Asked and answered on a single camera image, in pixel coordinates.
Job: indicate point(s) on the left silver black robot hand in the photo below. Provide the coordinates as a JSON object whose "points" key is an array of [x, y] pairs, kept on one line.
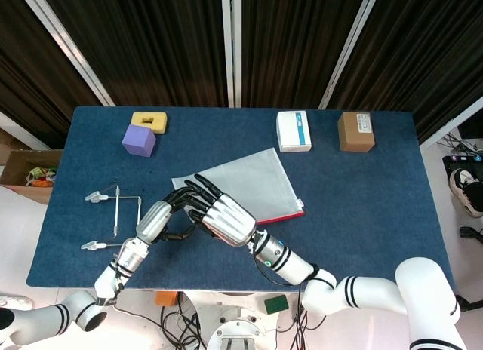
{"points": [[154, 218]]}

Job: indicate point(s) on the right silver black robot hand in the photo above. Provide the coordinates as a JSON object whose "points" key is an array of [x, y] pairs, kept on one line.
{"points": [[226, 218]]}

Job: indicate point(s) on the grey mesh zipper pouch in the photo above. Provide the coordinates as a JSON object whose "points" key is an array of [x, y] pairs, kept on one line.
{"points": [[249, 184]]}

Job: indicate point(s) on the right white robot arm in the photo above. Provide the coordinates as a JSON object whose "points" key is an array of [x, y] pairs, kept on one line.
{"points": [[339, 286]]}

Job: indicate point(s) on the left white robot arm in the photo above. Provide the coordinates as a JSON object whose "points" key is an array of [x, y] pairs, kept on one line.
{"points": [[113, 274]]}

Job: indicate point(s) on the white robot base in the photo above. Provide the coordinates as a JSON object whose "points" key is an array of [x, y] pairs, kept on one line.
{"points": [[235, 327]]}

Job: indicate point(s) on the purple foam cube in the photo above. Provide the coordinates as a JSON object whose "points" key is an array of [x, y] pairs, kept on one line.
{"points": [[138, 140]]}

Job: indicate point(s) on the orange block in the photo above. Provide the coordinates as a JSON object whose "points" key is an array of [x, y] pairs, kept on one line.
{"points": [[166, 297]]}

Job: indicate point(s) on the yellow sponge block with hole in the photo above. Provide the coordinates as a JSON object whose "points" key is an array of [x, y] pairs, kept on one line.
{"points": [[149, 122]]}

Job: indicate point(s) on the green block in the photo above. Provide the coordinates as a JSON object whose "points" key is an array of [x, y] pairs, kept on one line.
{"points": [[276, 304]]}

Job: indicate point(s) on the white box with teal stripe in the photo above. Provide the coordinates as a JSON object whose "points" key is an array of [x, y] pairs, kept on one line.
{"points": [[294, 131]]}

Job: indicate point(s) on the blue felt table mat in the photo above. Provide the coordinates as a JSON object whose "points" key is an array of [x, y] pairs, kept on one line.
{"points": [[339, 214]]}

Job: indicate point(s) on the open cardboard box with items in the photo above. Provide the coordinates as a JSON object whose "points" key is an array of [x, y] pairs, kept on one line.
{"points": [[30, 174]]}

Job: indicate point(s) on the brown cardboard box with label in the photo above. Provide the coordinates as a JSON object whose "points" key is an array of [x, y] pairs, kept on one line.
{"points": [[356, 131]]}

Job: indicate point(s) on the black and white sneaker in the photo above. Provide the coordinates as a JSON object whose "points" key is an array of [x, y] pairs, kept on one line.
{"points": [[465, 191]]}

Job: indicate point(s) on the white aluminium frame post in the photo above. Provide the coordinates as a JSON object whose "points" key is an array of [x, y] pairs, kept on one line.
{"points": [[351, 44], [231, 44], [64, 44]]}

